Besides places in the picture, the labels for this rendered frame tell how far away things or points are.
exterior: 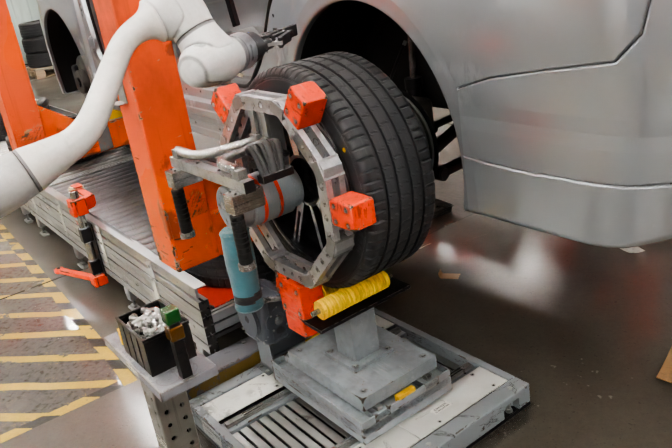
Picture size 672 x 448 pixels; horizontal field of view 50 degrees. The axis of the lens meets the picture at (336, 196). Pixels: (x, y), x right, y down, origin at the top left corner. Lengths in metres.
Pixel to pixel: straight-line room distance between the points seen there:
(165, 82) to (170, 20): 0.69
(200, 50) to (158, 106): 0.72
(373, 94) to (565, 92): 0.51
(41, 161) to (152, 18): 0.39
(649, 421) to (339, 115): 1.32
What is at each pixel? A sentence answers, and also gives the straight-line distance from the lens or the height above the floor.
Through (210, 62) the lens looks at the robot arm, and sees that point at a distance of 1.63.
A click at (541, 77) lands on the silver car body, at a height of 1.13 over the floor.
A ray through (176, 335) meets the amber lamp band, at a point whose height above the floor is 0.59.
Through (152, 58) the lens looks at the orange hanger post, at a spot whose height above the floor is 1.22.
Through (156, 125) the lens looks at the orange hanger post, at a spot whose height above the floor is 1.02.
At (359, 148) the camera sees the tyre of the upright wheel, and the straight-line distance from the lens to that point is 1.80.
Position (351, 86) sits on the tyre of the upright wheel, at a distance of 1.90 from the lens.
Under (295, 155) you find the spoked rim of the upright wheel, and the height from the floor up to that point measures 0.92.
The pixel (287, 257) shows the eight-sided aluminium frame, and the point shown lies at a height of 0.61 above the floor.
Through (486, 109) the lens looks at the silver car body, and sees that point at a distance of 1.83.
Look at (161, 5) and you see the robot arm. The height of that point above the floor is 1.41.
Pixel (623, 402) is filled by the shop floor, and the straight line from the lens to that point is 2.52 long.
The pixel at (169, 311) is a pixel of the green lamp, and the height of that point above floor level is 0.66.
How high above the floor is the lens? 1.50
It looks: 20 degrees down
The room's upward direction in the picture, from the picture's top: 9 degrees counter-clockwise
